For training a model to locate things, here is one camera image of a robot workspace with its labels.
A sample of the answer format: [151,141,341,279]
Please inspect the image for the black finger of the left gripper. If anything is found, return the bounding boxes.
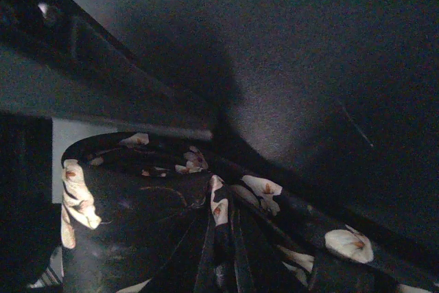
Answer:
[1,0,214,286]

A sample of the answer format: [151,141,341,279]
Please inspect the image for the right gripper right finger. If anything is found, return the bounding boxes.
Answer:
[233,203,307,292]

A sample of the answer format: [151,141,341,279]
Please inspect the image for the black floral patterned tie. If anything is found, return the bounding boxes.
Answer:
[60,132,438,292]

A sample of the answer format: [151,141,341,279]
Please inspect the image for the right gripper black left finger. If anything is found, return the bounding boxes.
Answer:
[138,205,211,292]

